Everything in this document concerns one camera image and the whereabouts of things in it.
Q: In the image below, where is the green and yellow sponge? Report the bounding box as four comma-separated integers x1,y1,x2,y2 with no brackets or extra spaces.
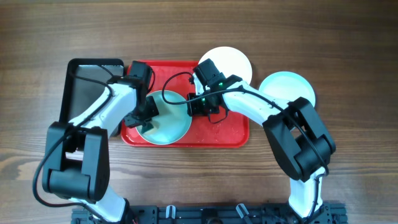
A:
141,122,154,134

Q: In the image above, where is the light blue plate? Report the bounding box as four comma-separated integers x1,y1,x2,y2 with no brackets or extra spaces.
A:
136,90,192,146
259,71,317,107

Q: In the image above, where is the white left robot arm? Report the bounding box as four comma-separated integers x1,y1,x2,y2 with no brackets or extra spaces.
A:
32,73,152,223

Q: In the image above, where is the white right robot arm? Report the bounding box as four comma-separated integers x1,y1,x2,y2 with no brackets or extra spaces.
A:
188,73,336,223

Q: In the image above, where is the black water tray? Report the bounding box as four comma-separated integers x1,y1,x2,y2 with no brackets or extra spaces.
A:
58,58,124,123

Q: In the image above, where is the white plate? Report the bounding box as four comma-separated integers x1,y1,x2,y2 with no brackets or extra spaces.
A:
199,46,253,85

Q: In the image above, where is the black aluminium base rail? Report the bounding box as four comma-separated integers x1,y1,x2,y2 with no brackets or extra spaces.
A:
70,201,347,224

